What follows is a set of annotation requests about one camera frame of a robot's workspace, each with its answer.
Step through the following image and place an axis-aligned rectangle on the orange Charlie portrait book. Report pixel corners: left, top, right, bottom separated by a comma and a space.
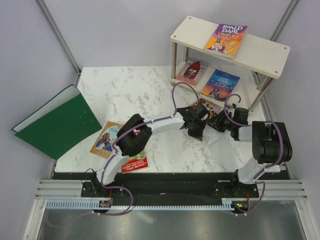
90, 121, 123, 159

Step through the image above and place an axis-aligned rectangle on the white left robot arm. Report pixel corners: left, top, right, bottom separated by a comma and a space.
92, 102, 210, 197

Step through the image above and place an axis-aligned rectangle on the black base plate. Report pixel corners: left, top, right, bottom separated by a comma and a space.
52, 171, 261, 207

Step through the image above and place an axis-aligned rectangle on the red 13-Storey Treehouse book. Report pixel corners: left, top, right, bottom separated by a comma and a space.
121, 154, 149, 174

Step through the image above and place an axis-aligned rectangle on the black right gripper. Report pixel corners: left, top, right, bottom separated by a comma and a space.
206, 109, 236, 133

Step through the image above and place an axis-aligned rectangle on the Why Do Dogs Bark book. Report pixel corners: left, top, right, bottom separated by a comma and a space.
199, 98, 222, 120

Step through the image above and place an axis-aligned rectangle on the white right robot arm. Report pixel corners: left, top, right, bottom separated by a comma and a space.
207, 107, 293, 197

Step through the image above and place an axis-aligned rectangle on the green ring binder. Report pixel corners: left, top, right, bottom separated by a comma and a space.
11, 84, 102, 160

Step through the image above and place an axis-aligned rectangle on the red house cover book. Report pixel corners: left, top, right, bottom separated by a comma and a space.
175, 58, 208, 86

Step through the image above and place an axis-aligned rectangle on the Jane Eyre book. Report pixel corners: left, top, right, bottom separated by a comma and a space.
201, 69, 240, 102

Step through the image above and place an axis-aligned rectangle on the Charlie Chocolate Factory book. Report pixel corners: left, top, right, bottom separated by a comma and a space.
204, 23, 248, 59

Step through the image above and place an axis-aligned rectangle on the aluminium rail frame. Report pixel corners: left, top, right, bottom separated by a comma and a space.
35, 180, 307, 200

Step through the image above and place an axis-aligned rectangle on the white two-tier shelf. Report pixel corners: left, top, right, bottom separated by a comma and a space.
170, 16, 290, 112

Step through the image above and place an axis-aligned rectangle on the white slotted cable duct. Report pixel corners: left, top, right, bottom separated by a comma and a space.
45, 198, 236, 211

